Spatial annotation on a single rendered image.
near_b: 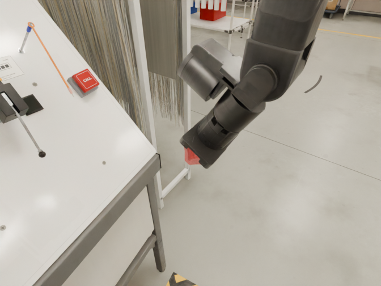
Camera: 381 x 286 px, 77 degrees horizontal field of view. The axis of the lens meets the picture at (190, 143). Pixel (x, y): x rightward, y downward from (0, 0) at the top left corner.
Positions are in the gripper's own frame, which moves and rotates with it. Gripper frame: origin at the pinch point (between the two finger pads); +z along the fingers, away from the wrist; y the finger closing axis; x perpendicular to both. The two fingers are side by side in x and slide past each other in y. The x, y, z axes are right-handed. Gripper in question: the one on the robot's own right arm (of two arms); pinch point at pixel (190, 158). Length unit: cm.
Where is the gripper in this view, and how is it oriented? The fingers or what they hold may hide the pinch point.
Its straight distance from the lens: 47.6
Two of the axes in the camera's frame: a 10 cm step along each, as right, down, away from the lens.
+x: 7.1, 7.0, -0.7
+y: -5.7, 5.2, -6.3
